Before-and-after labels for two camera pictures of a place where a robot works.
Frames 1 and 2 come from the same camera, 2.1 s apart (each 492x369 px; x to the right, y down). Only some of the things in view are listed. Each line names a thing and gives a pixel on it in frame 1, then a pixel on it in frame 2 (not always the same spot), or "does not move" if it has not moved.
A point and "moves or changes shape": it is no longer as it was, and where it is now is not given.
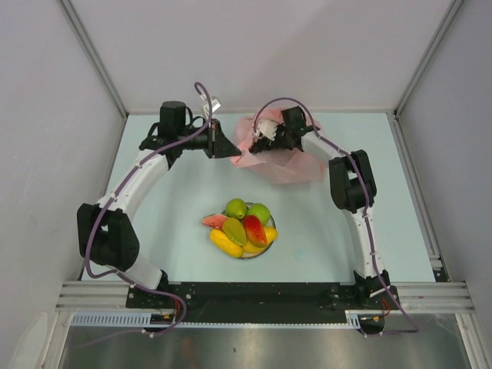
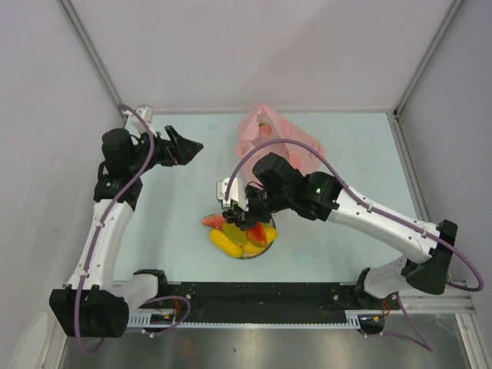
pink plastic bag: x=288 y=165 moves or changes shape
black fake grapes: x=261 y=144 moves or changes shape
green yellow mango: x=234 y=231 does not move
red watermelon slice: x=214 y=220 does not move
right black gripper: x=280 y=127 → x=250 y=191
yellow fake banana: x=226 y=244 does not move
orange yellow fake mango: x=271 y=234 does not move
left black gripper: x=218 y=145 → x=178 y=151
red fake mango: x=254 y=231 does not move
